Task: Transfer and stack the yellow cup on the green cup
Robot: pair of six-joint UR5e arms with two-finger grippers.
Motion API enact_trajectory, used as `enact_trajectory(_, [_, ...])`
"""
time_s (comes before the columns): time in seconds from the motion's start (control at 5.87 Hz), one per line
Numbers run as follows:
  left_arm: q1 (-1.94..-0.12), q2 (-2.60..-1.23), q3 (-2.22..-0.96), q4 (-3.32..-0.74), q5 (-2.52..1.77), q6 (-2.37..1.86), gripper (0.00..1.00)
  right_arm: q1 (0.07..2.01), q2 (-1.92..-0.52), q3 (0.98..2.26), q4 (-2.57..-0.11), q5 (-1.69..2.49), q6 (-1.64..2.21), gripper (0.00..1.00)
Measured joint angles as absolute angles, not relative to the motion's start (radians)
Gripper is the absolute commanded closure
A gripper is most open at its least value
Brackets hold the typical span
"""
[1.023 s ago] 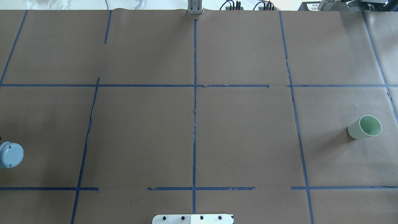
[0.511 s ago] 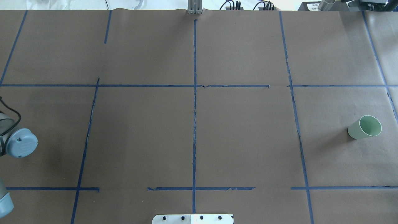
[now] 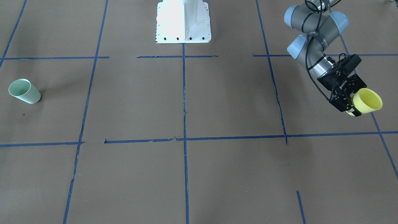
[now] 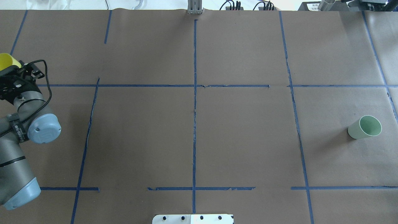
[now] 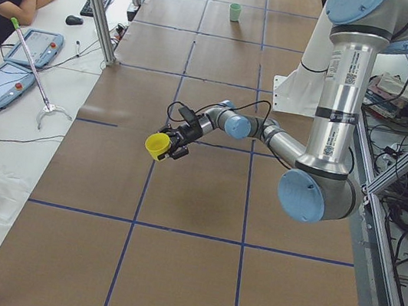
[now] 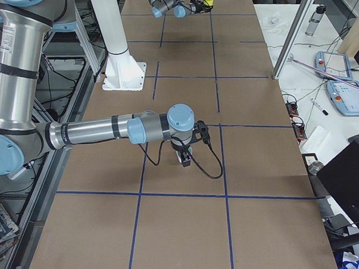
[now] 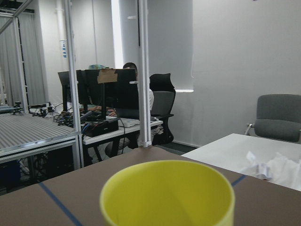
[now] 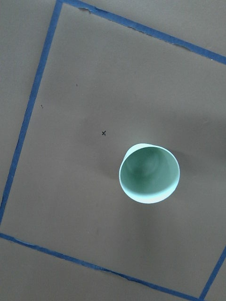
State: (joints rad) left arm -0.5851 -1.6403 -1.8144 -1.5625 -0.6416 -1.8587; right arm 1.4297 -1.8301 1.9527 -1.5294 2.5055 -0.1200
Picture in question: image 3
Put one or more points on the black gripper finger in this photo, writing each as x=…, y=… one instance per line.
x=354, y=112

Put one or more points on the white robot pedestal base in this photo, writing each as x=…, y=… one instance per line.
x=183, y=21

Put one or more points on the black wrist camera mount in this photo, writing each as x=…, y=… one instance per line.
x=346, y=65

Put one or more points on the light green plastic cup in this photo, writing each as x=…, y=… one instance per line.
x=24, y=90

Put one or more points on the yellow plastic cup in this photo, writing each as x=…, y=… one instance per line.
x=367, y=101

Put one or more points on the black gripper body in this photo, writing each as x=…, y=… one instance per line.
x=333, y=81

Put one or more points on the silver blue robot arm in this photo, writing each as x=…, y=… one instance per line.
x=318, y=32

